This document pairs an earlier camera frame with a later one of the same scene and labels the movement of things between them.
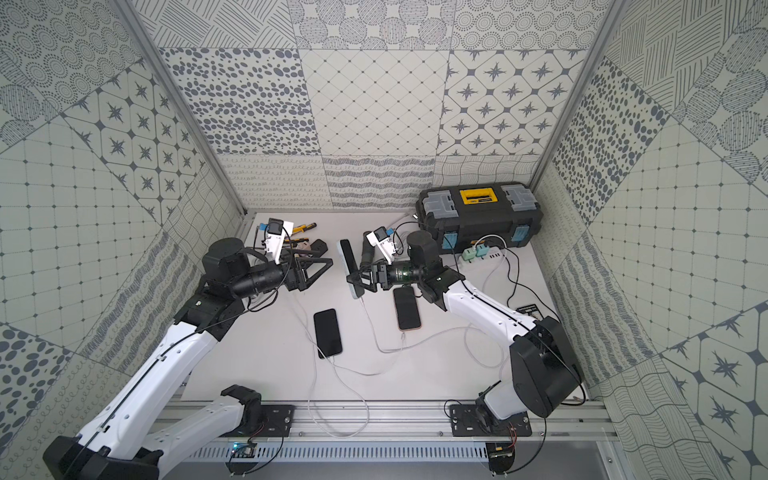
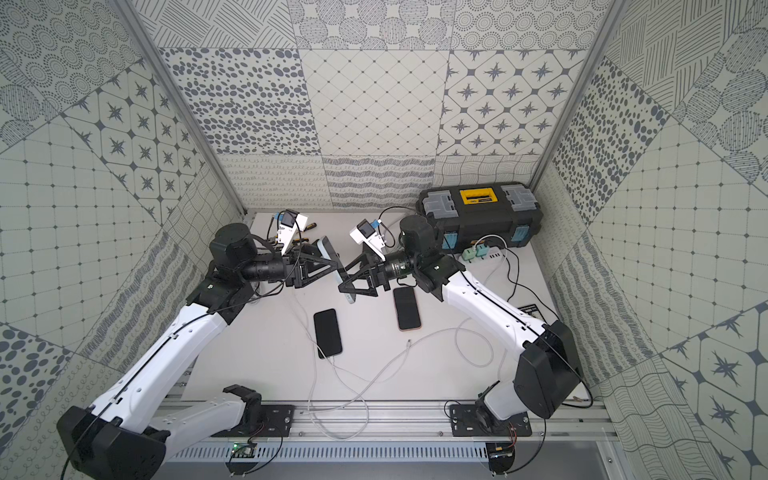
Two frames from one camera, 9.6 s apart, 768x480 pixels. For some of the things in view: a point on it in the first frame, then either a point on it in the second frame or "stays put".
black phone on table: (327, 332) stays put
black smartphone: (407, 312) stays put
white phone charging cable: (466, 328) to (418, 336)
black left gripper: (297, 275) stays put
